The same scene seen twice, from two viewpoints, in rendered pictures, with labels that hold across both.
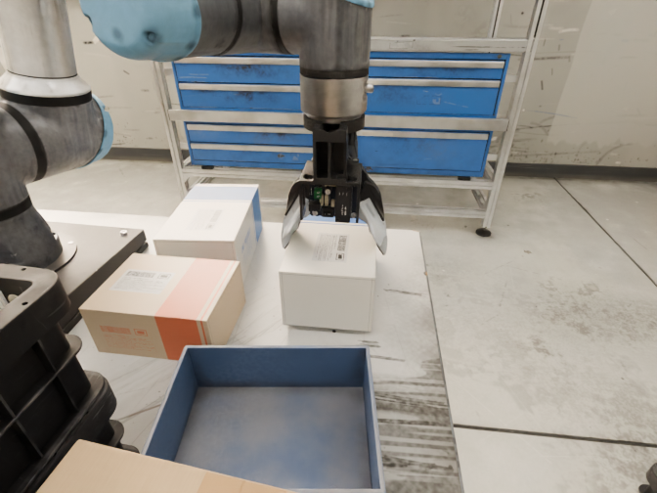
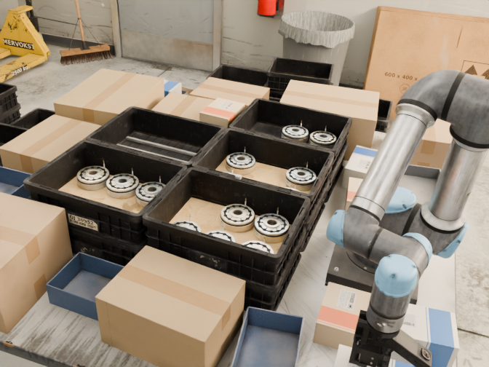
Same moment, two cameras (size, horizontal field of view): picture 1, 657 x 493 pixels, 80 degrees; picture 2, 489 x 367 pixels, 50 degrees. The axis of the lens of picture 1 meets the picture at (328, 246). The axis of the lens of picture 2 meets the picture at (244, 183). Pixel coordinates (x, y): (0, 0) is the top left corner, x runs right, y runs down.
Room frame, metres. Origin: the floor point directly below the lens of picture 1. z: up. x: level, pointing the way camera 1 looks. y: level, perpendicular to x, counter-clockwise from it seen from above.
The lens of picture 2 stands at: (0.29, -0.81, 1.79)
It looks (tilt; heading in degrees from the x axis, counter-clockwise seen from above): 33 degrees down; 100
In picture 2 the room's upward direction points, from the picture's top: 3 degrees clockwise
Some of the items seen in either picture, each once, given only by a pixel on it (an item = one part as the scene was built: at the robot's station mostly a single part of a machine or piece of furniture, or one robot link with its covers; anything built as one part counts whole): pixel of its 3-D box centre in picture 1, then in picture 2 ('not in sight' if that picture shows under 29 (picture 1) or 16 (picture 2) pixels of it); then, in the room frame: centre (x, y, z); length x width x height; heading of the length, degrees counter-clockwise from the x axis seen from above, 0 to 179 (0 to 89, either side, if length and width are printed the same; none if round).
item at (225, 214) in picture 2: not in sight; (237, 214); (0.05, 0.43, 0.86); 0.10 x 0.10 x 0.01
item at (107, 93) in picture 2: not in sight; (113, 111); (-0.63, 1.08, 0.80); 0.40 x 0.30 x 0.20; 87
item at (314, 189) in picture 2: not in sight; (265, 162); (0.09, 0.65, 0.92); 0.40 x 0.30 x 0.02; 170
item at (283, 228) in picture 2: not in sight; (271, 224); (0.16, 0.40, 0.86); 0.10 x 0.10 x 0.01
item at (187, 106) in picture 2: not in sight; (180, 127); (-0.33, 1.06, 0.78); 0.30 x 0.22 x 0.16; 85
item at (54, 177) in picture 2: not in sight; (110, 191); (-0.35, 0.43, 0.87); 0.40 x 0.30 x 0.11; 170
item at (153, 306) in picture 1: (171, 304); (342, 317); (0.40, 0.21, 0.74); 0.16 x 0.12 x 0.07; 82
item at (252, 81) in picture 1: (250, 113); not in sight; (1.95, 0.38, 0.60); 0.72 x 0.03 x 0.56; 84
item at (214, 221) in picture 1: (216, 231); (412, 333); (0.58, 0.19, 0.74); 0.20 x 0.12 x 0.09; 178
